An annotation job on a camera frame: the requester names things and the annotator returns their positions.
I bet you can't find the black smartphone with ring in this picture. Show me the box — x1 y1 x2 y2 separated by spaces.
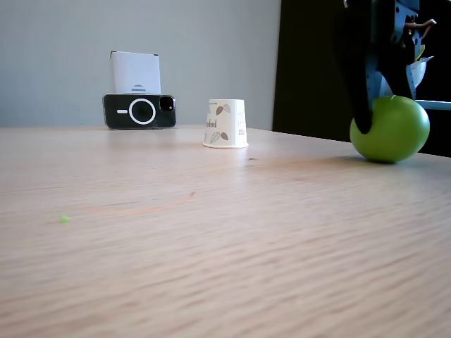
102 92 177 130

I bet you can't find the white cardboard box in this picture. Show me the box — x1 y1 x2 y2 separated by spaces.
109 50 163 96

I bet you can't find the dark background panel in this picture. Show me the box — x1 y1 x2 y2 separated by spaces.
272 0 451 158

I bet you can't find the green foam ball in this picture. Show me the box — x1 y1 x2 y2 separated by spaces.
349 95 431 165

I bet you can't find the leaf print paper cup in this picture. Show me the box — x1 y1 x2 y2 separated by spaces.
202 99 249 150

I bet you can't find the robot arm servo cable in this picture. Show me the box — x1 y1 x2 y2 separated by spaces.
404 18 438 38

